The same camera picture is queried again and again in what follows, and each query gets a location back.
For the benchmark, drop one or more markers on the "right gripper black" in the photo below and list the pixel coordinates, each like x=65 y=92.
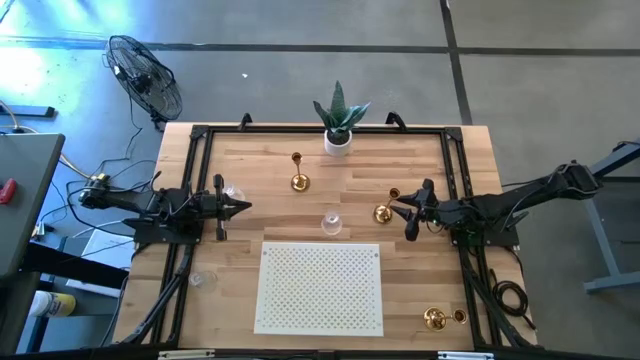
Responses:
x=429 y=210

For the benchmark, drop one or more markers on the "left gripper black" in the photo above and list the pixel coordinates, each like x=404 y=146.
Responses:
x=212 y=206

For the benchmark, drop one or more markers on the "clear glass candle holder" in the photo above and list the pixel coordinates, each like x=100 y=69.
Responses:
x=202 y=281
x=331 y=223
x=235 y=191

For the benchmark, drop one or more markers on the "gold candlestick holder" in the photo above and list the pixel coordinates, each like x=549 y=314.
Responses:
x=383 y=215
x=435 y=319
x=300 y=184

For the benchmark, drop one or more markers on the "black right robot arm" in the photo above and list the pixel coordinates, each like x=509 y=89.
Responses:
x=500 y=205

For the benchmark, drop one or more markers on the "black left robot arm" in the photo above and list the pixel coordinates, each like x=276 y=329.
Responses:
x=130 y=200

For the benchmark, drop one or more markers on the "white plant pot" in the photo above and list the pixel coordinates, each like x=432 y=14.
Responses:
x=337 y=149

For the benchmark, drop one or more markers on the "green succulent plant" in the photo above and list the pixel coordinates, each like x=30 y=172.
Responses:
x=340 y=117

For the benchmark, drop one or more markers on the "white perforated metal shelf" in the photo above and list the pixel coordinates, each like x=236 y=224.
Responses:
x=320 y=300

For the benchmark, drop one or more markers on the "white paper sheet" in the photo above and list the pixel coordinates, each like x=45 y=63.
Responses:
x=107 y=250

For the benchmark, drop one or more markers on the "yellow power plug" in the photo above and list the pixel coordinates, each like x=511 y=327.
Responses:
x=101 y=179

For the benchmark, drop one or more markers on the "black floor fan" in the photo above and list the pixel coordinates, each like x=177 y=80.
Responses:
x=145 y=80

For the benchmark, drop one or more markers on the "silver metal clamp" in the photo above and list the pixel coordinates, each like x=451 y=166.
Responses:
x=186 y=355
x=465 y=356

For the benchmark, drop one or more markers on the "yellow and white can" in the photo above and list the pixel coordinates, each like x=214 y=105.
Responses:
x=55 y=304

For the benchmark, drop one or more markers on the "grey cabinet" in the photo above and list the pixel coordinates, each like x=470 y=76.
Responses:
x=25 y=200

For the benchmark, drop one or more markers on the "black floor bar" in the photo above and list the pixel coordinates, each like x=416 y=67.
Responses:
x=30 y=111

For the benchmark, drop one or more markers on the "black aluminium table frame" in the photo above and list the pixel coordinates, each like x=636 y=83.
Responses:
x=275 y=129

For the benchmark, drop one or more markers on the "grey metal table frame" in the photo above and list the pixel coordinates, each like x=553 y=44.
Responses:
x=604 y=245

